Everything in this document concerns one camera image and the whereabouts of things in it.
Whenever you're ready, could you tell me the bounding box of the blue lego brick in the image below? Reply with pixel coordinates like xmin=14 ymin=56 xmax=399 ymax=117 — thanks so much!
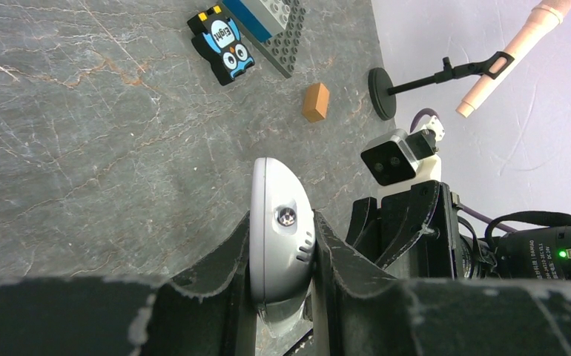
xmin=222 ymin=0 xmax=272 ymax=42

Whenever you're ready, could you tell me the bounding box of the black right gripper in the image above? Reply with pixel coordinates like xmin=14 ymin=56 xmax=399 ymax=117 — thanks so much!
xmin=346 ymin=180 xmax=472 ymax=279

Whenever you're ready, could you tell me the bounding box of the grey lego baseplate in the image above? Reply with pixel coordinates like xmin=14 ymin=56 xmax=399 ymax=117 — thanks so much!
xmin=217 ymin=0 xmax=306 ymax=78

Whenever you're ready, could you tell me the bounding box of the white remote control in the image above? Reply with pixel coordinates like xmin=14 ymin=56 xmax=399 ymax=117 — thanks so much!
xmin=248 ymin=157 xmax=316 ymax=337

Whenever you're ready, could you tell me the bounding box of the small brown wooden block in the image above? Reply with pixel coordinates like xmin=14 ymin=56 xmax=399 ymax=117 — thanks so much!
xmin=302 ymin=82 xmax=330 ymax=122

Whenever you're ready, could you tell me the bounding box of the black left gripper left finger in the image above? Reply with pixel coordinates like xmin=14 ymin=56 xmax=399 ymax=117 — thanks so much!
xmin=0 ymin=217 xmax=257 ymax=355

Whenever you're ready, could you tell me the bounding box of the grey lego brick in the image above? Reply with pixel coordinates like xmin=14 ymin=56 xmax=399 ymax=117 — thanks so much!
xmin=241 ymin=0 xmax=291 ymax=38

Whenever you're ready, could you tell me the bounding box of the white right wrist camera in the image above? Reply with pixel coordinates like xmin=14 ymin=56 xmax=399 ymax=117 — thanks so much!
xmin=360 ymin=116 xmax=445 ymax=199

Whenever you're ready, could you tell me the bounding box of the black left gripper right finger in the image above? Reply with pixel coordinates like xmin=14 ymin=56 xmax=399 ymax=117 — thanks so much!
xmin=311 ymin=214 xmax=571 ymax=355

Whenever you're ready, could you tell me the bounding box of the black microphone stand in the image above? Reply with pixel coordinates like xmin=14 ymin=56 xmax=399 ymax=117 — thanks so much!
xmin=368 ymin=51 xmax=515 ymax=121

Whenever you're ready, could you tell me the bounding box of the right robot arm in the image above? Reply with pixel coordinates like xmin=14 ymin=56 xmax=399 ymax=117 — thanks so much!
xmin=346 ymin=180 xmax=571 ymax=282

